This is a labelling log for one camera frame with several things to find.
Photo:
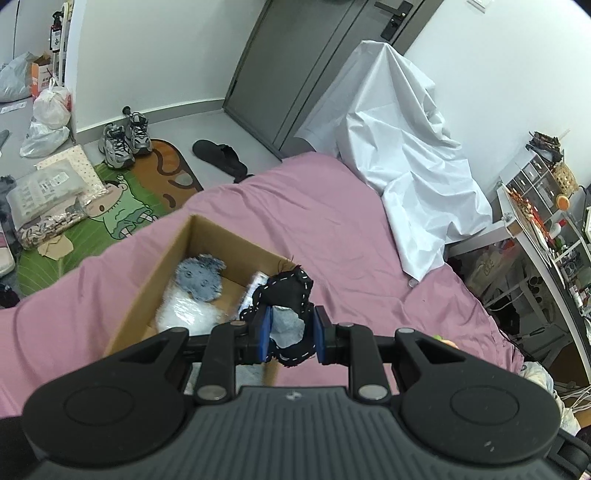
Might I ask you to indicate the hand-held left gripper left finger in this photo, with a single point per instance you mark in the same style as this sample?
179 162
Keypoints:
264 333

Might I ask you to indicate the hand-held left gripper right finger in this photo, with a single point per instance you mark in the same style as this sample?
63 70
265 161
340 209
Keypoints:
321 337

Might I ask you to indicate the black white-stitched plush toy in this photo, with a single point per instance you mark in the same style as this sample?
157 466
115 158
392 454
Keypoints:
288 286

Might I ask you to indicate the blue-grey plush toy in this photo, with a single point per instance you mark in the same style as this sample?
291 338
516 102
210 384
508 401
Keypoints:
201 279

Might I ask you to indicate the brown cardboard box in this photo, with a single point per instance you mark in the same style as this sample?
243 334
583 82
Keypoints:
214 240

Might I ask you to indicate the blue white small box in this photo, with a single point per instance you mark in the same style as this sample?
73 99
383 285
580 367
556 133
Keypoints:
256 284

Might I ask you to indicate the clear bubble wrap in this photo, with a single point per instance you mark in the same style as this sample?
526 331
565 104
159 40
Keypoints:
184 314

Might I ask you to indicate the pink bed sheet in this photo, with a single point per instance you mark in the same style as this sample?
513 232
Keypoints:
323 221

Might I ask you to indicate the orange plush toy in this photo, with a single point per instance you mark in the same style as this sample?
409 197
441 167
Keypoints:
444 342

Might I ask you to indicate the beige tote bag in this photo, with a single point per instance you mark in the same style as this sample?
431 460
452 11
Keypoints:
489 270

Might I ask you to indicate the black slipper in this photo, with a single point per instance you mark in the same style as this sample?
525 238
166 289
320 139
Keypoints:
221 154

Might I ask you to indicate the white desk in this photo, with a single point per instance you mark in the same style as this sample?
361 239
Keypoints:
480 240

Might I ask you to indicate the green cartoon rug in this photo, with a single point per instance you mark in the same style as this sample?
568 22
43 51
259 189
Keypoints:
124 203

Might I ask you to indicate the white cloth cover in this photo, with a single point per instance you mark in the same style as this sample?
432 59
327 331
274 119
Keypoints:
406 161

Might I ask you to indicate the beige cloth piece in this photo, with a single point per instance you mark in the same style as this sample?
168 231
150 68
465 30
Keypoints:
55 248

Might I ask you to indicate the grey sneaker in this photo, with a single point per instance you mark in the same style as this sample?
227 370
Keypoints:
138 131
116 145

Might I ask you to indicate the clear package patterned cloth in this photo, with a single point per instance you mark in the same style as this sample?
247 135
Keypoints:
48 228

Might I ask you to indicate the polka dot package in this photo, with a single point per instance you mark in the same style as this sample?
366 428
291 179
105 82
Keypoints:
85 164

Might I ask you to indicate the clear package grey clothing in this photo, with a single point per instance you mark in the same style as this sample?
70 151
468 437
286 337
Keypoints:
46 191

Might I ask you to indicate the grey drawer organizer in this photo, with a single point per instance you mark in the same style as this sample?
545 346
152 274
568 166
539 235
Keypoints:
533 177

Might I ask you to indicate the grey door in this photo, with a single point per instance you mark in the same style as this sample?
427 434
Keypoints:
300 60

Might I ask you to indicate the wicker basket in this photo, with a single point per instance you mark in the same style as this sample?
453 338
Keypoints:
565 179

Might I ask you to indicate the white red plastic bag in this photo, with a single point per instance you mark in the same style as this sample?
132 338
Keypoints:
51 106

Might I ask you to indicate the orange cardboard carton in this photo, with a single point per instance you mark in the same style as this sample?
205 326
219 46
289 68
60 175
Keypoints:
40 76

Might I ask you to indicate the white narrow rack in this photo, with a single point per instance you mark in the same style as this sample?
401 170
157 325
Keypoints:
64 55

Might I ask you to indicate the grey plastic bag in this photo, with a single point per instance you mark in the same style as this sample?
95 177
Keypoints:
16 76

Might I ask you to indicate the dark spray bottle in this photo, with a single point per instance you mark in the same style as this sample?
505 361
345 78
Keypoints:
56 32

